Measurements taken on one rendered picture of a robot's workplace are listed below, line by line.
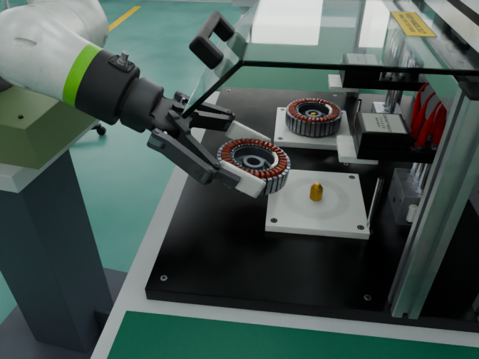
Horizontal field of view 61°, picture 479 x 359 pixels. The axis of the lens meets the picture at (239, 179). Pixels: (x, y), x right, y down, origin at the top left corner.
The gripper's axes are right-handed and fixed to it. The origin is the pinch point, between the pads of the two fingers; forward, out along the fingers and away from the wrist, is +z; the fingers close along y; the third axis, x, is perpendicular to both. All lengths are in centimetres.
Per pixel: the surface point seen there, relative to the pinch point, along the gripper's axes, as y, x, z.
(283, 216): -5.2, 3.1, 7.4
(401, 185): -0.9, -8.5, 20.6
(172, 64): 260, 115, -39
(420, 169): -0.3, -11.9, 21.3
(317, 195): -0.9, -0.3, 11.4
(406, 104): 39, -8, 32
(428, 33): -8.1, -28.0, 5.7
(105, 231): 66, 106, -20
